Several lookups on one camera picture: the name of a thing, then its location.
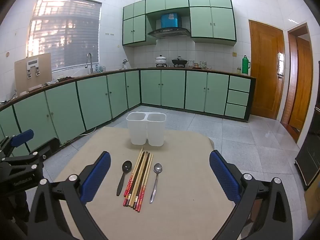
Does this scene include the black plastic spoon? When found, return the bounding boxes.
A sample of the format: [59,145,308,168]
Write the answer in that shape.
[116,160,133,197]

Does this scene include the white two-compartment utensil holder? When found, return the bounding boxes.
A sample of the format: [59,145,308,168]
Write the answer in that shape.
[126,112,167,147]

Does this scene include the dark brown chopstick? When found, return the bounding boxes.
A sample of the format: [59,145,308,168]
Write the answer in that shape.
[134,152,151,209]
[129,151,148,207]

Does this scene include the green wall cabinets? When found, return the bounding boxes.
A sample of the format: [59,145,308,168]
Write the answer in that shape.
[122,0,237,47]

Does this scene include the green base cabinets with counter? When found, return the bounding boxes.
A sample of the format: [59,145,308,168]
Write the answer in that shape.
[0,69,257,155]

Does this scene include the metal spoon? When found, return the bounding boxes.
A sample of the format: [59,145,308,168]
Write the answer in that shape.
[149,163,163,204]

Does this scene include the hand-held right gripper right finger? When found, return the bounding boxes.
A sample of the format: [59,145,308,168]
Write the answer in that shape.
[209,149,294,240]

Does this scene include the white device on board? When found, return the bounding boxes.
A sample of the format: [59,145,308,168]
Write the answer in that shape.
[26,58,40,77]

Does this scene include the chrome kitchen faucet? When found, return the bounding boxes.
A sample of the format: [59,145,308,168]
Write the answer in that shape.
[85,52,93,74]

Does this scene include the dark cloth on counter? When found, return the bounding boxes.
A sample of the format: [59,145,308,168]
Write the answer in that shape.
[44,77,75,85]

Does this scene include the window with blinds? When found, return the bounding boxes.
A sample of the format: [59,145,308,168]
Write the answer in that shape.
[27,0,102,72]

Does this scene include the cardboard box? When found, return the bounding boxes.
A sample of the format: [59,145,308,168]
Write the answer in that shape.
[304,184,320,220]

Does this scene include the green thermos flask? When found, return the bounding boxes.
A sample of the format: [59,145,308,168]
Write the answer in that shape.
[241,55,251,75]

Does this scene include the wooden door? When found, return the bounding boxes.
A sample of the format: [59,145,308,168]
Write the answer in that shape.
[249,19,285,120]
[287,24,314,143]

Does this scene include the black wok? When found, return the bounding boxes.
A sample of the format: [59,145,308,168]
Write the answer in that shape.
[171,56,188,67]

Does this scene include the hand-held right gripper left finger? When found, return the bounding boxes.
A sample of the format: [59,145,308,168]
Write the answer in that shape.
[26,151,112,240]

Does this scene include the black cabinet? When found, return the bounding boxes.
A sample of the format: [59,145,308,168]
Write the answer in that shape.
[295,105,320,190]

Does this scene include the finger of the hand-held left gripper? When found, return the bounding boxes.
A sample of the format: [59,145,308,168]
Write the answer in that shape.
[7,138,60,170]
[0,129,34,158]

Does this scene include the beige table cover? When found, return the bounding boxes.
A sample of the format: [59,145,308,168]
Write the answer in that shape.
[51,126,240,240]

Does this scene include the blue box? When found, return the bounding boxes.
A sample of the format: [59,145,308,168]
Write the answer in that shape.
[161,12,182,28]

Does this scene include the brown cardboard board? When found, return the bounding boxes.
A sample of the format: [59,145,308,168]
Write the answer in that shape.
[14,53,52,95]

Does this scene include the white floor cable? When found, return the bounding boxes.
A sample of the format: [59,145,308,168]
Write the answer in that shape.
[80,126,97,137]

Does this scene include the white lidded pot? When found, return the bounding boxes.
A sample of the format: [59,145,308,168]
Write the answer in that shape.
[155,54,168,67]

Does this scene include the black range hood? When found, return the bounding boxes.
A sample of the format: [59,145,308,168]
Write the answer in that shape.
[147,27,191,40]

